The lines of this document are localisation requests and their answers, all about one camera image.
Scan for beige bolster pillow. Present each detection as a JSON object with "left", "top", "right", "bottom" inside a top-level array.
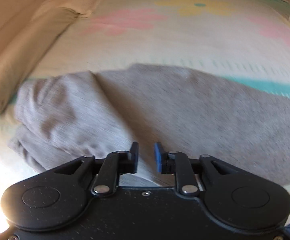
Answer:
[{"left": 0, "top": 8, "right": 78, "bottom": 113}]

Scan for grey sweat pants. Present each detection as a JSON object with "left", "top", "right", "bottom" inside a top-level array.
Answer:
[{"left": 10, "top": 64, "right": 290, "bottom": 185}]

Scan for floral bed blanket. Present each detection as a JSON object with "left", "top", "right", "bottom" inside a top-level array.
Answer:
[{"left": 0, "top": 0, "right": 290, "bottom": 232}]

